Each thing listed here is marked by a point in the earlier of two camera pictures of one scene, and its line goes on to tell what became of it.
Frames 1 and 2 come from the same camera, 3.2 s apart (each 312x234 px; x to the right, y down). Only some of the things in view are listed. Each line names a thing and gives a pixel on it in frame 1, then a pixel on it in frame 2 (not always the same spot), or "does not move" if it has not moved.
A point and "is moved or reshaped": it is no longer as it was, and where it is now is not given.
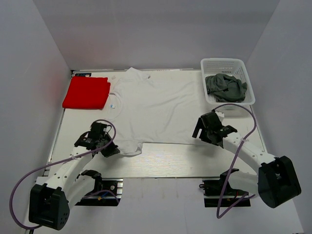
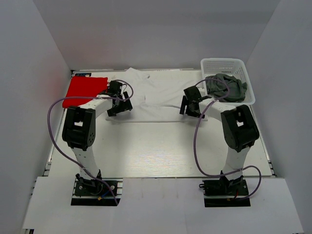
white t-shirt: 162,107 is moved or reshaped
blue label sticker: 83,74 does not move
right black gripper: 201,125 to 186,102
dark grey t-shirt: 226,88 does not move
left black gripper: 112,150 to 126,105
